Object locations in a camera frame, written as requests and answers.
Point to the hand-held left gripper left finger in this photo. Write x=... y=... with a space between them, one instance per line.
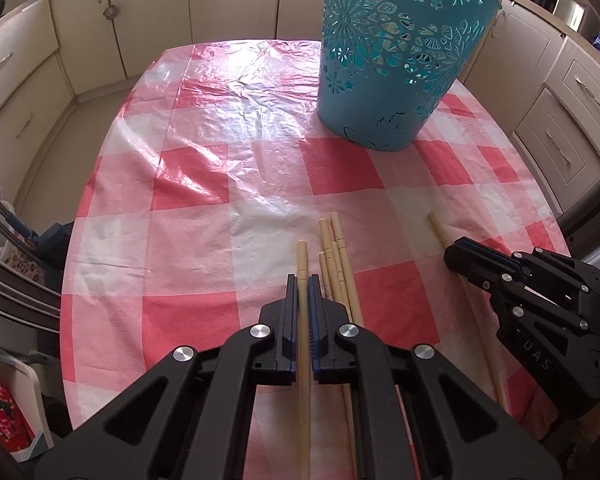
x=292 y=330

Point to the cream lower kitchen cabinets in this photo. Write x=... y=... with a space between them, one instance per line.
x=150 y=10

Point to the red white checkered tablecloth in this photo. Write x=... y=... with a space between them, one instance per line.
x=205 y=185

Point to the white water boiler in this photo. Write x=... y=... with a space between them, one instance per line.
x=575 y=7

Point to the blue perforated plastic basket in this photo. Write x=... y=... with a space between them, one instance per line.
x=375 y=120

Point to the bundle of wooden chopsticks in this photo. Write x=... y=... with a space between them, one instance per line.
x=341 y=270

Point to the metal cabinet door lock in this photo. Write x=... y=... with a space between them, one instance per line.
x=111 y=11

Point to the pale bamboo chopstick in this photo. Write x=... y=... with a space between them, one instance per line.
x=304 y=270
x=436 y=225

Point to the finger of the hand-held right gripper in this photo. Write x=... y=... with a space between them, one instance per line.
x=472 y=270
x=480 y=250

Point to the red patterned bag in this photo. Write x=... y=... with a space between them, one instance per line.
x=0 y=405

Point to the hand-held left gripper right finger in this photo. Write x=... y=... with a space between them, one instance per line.
x=316 y=330

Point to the floral trash bin white liner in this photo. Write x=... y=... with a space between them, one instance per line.
x=25 y=267

